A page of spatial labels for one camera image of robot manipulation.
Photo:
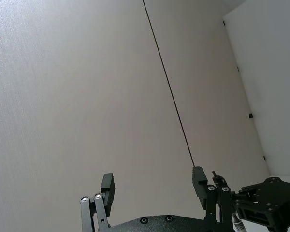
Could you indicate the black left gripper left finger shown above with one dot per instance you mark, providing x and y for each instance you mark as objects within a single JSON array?
[{"x": 107, "y": 186}]

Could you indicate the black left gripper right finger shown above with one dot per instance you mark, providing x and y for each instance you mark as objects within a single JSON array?
[{"x": 199, "y": 186}]

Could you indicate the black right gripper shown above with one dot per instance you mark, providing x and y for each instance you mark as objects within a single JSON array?
[{"x": 278, "y": 200}]

